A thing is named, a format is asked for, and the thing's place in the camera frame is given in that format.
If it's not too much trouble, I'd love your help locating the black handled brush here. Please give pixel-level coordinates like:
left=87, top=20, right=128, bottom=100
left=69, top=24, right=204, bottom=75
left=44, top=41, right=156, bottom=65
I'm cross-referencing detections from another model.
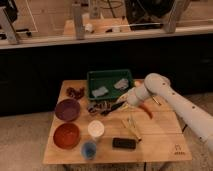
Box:
left=87, top=101, right=123, bottom=116

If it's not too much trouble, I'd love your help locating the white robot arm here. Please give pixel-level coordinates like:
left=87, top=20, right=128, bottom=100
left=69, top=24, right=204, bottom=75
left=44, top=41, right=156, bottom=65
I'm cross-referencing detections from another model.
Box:
left=118, top=73, right=213, bottom=151

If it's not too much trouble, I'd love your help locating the green plastic tray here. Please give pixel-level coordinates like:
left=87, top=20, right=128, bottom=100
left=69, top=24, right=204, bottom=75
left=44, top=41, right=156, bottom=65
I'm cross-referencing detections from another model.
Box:
left=87, top=69, right=134, bottom=101

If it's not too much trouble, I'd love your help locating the orange carrot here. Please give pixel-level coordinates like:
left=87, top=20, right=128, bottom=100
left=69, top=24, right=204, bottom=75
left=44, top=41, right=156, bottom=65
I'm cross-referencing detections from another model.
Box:
left=139, top=104, right=153, bottom=119

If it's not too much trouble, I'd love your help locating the peach fruit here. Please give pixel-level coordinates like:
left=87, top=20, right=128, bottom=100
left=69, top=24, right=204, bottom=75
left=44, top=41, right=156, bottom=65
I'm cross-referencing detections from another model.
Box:
left=134, top=81, right=143, bottom=87

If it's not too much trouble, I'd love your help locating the grey cloth piece left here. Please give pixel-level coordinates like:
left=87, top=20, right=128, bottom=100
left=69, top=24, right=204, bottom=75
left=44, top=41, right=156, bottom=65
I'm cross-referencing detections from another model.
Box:
left=92, top=86, right=108, bottom=97

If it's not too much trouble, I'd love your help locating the white cup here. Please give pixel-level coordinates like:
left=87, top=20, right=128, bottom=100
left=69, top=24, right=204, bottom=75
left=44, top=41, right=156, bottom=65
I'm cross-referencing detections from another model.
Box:
left=87, top=120, right=105, bottom=141

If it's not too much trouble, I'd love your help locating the black rectangular block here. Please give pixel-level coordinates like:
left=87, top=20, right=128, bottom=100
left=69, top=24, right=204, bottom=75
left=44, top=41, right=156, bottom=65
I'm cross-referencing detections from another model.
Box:
left=112, top=138, right=136, bottom=149

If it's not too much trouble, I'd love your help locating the dark red grapes bunch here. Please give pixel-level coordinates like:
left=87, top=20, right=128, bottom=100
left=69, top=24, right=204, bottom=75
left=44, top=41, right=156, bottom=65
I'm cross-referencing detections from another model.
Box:
left=66, top=87, right=84, bottom=100

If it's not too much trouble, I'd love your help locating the wooden table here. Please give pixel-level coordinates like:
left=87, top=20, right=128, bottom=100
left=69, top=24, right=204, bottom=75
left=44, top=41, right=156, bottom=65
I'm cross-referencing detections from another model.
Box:
left=42, top=78, right=193, bottom=165

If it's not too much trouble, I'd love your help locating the purple bowl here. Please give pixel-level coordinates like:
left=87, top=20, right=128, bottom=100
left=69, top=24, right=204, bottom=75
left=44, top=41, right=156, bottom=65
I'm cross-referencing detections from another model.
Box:
left=55, top=99, right=80, bottom=122

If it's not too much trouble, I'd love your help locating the blue cup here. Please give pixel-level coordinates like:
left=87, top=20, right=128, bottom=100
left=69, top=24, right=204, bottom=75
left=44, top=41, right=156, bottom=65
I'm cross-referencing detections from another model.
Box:
left=81, top=141, right=97, bottom=160

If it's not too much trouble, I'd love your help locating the orange bowl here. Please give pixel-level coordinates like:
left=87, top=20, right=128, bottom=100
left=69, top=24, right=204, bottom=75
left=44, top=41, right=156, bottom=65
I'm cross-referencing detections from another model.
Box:
left=53, top=123, right=80, bottom=149

